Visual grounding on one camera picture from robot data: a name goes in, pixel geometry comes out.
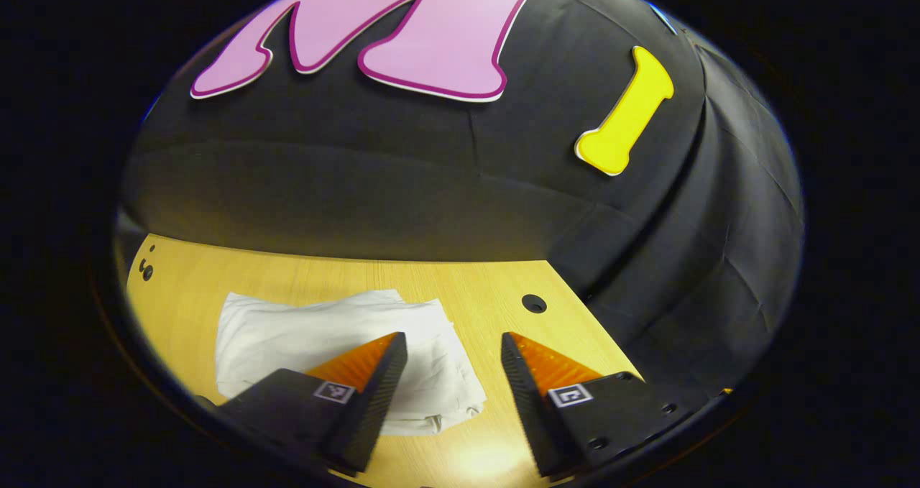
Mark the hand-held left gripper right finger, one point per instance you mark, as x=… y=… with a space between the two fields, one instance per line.
x=528 y=402

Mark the white jeans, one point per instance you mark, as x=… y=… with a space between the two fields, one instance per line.
x=287 y=337

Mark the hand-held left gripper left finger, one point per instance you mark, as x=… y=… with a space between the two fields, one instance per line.
x=377 y=402

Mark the black backdrop cloth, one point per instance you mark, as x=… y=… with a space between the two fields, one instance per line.
x=359 y=200

